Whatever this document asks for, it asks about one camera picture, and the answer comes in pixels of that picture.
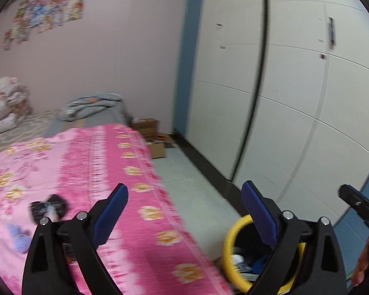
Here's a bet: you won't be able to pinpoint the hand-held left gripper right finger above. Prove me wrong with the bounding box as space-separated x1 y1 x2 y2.
241 181 348 295

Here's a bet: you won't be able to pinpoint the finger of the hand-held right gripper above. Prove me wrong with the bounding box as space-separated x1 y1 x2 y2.
339 184 369 238

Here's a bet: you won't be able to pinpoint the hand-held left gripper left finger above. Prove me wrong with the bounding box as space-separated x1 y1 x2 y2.
21 184 129 295

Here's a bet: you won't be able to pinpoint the yellow-rimmed black bin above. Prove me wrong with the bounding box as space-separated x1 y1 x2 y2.
223 213 306 294

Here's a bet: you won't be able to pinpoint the black sock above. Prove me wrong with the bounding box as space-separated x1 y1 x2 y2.
29 194 69 222

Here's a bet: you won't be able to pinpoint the purple knitted yarn ball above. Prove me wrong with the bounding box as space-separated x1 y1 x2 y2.
5 224 33 253

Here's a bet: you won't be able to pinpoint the person's right hand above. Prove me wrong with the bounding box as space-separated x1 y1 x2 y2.
351 234 369 287

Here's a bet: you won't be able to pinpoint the pink floral blanket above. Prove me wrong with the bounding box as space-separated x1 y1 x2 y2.
0 124 234 295

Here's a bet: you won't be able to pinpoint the small open cardboard box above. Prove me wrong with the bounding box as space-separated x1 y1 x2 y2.
147 141 167 159

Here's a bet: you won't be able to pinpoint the brown cardboard box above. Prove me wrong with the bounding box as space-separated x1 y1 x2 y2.
131 118 159 142

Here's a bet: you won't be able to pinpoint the folded grey blanket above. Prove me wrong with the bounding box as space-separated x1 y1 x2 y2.
63 93 124 121

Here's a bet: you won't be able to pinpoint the white wardrobe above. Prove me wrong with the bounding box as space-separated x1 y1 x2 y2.
172 0 369 231

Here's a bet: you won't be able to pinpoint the grey patterned bed sheet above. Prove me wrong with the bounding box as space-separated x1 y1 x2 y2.
0 111 65 157

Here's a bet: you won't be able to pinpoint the folded floral quilt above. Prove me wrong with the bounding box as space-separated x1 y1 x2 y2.
0 77 33 136

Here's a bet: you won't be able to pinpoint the black wardrobe handle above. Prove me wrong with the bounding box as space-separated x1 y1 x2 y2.
328 17 336 50

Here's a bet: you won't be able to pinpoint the cartoon wall posters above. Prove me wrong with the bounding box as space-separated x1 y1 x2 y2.
2 0 84 51

